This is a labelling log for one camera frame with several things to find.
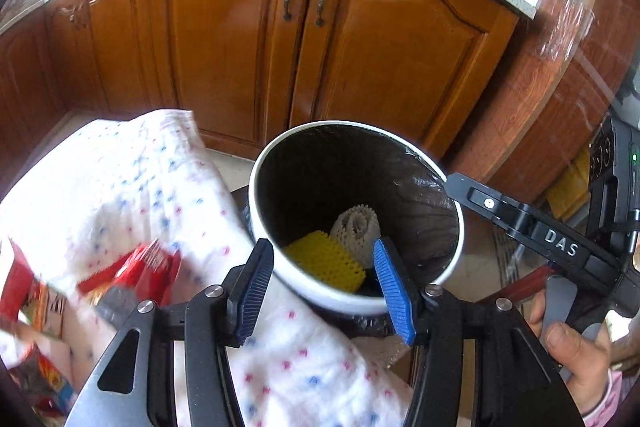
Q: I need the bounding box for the red snack wrapper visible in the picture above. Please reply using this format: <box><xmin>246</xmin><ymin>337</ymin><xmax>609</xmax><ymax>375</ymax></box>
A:
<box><xmin>77</xmin><ymin>239</ymin><xmax>183</xmax><ymax>308</ymax></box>

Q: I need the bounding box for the scroll-top wooden cabinet door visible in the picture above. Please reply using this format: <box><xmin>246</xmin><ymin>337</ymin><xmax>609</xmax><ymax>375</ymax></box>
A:
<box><xmin>45</xmin><ymin>0</ymin><xmax>177</xmax><ymax>114</ymax></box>

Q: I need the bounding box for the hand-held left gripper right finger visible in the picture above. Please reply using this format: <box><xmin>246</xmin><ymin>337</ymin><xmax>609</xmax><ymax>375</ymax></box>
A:
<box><xmin>372</xmin><ymin>237</ymin><xmax>586</xmax><ymax>427</ymax></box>

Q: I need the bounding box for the white round trash bin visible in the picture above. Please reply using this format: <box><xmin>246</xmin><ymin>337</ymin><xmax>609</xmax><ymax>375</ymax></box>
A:
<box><xmin>247</xmin><ymin>120</ymin><xmax>466</xmax><ymax>340</ymax></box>

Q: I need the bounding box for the yellow bag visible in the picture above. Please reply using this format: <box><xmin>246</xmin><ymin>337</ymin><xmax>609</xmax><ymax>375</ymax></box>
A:
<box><xmin>545</xmin><ymin>147</ymin><xmax>594</xmax><ymax>221</ymax></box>

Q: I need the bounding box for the dark wooden cabinet door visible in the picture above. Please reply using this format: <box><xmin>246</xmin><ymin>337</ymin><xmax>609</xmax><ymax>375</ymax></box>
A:
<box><xmin>0</xmin><ymin>11</ymin><xmax>67</xmax><ymax>180</ymax></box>

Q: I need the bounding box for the red packet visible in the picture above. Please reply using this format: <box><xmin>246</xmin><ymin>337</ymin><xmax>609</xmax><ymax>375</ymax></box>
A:
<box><xmin>0</xmin><ymin>238</ymin><xmax>37</xmax><ymax>323</ymax></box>

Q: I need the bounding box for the wide arched wooden cabinet door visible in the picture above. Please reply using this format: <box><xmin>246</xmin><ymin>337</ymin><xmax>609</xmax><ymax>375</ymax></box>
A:
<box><xmin>290</xmin><ymin>0</ymin><xmax>519</xmax><ymax>158</ymax></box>
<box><xmin>149</xmin><ymin>0</ymin><xmax>322</xmax><ymax>158</ymax></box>

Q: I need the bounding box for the white dotted cloth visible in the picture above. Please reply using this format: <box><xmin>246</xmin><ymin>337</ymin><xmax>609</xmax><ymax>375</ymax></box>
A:
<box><xmin>0</xmin><ymin>108</ymin><xmax>416</xmax><ymax>427</ymax></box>

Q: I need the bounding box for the person's right forearm pink sleeve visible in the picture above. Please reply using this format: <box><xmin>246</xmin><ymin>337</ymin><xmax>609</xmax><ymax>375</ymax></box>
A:
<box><xmin>582</xmin><ymin>369</ymin><xmax>630</xmax><ymax>427</ymax></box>

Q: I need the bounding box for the colourful printed packet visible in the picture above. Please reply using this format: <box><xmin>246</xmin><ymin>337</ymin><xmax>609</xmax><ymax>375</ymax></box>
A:
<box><xmin>9</xmin><ymin>347</ymin><xmax>77</xmax><ymax>415</ymax></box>

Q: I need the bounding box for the white foam fruit net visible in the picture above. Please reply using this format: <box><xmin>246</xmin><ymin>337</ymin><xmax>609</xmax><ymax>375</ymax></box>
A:
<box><xmin>330</xmin><ymin>203</ymin><xmax>381</xmax><ymax>265</ymax></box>

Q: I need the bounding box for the silver grey packet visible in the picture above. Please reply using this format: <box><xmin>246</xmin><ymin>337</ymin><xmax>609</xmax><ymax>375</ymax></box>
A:
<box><xmin>95</xmin><ymin>282</ymin><xmax>148</xmax><ymax>330</ymax></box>

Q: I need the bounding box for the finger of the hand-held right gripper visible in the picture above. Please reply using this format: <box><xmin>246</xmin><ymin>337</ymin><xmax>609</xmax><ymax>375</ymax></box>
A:
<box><xmin>444</xmin><ymin>173</ymin><xmax>627</xmax><ymax>279</ymax></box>

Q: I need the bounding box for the person's right hand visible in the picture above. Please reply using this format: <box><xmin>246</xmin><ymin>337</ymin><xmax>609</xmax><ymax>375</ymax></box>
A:
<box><xmin>529</xmin><ymin>293</ymin><xmax>618</xmax><ymax>415</ymax></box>

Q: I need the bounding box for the orange printed packet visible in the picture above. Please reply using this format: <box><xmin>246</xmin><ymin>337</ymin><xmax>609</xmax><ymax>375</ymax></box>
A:
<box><xmin>20</xmin><ymin>282</ymin><xmax>68</xmax><ymax>339</ymax></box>

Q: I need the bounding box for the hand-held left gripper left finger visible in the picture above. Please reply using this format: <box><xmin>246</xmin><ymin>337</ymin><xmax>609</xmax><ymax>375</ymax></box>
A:
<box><xmin>65</xmin><ymin>238</ymin><xmax>275</xmax><ymax>427</ymax></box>

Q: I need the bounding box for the yellow foam fruit net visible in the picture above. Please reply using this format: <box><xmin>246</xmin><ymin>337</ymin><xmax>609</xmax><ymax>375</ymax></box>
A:
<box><xmin>284</xmin><ymin>230</ymin><xmax>368</xmax><ymax>294</ymax></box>

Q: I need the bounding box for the black bin liner bag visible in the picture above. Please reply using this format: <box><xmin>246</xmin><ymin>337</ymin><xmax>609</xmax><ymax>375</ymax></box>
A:
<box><xmin>256</xmin><ymin>123</ymin><xmax>460</xmax><ymax>340</ymax></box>

